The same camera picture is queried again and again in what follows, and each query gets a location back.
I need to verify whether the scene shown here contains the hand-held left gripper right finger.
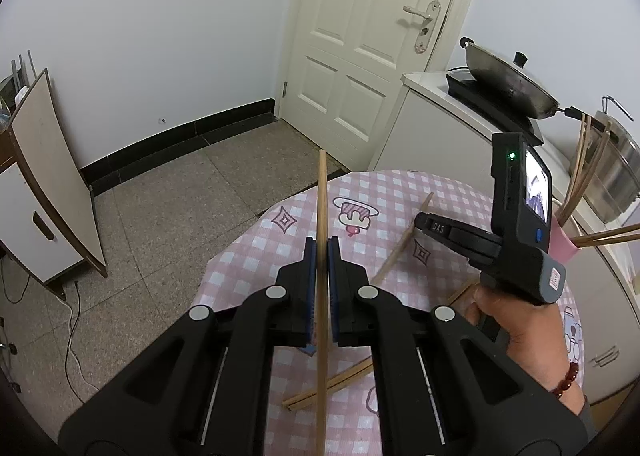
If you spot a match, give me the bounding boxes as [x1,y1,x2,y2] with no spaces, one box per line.
[327,236,588,456]

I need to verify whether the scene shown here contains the bunch of wooden chopsticks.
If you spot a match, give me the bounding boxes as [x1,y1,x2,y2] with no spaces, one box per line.
[557,113,640,249]

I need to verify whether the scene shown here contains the pink cup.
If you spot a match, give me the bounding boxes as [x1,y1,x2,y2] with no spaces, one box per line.
[548,223,581,264]

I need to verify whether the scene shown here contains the grey metal rods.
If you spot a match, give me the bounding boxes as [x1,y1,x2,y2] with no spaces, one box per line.
[11,50,37,92]

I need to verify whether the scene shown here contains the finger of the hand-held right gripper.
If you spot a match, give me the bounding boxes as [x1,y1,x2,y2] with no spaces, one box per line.
[414,212,452,248]

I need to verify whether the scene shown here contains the person's right hand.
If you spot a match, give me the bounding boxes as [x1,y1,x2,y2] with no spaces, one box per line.
[465,284,580,394]

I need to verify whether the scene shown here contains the cream panel door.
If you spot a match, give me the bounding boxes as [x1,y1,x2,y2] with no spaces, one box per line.
[277,0,488,172]

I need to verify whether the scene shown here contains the white power cable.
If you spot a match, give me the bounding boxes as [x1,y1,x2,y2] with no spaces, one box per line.
[46,286,102,393]

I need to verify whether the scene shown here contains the steel wok with black handle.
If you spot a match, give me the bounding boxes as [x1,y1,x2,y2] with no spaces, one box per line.
[459,37,585,122]

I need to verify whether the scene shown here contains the pink checked tablecloth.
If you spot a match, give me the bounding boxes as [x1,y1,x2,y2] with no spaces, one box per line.
[197,168,586,456]

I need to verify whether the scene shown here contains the person's right forearm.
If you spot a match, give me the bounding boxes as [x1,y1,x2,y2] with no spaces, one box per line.
[557,378,598,442]

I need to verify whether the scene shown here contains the stainless steel steamer pot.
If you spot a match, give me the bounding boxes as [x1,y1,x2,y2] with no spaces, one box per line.
[570,95,640,224]

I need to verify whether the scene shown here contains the red bead bracelet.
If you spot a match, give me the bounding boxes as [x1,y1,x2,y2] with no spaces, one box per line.
[549,361,581,398]

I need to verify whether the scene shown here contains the glass wok lid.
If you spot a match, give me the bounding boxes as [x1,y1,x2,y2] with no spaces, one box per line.
[465,42,558,109]

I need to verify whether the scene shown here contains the silver door handle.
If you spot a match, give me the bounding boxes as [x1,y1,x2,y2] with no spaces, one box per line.
[402,0,443,55]

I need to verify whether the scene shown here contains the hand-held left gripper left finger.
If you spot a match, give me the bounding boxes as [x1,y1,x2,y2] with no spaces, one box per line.
[57,236,317,456]

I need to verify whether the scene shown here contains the black induction cooktop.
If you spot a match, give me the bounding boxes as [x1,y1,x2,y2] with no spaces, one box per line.
[445,67,545,146]

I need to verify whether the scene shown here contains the single wooden chopstick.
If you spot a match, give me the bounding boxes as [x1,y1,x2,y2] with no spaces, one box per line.
[371,192,435,286]
[287,367,375,411]
[446,280,473,304]
[316,150,331,456]
[283,362,373,405]
[450,283,476,307]

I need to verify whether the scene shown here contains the white counter cabinet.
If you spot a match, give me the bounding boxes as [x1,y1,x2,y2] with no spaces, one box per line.
[372,71,640,407]

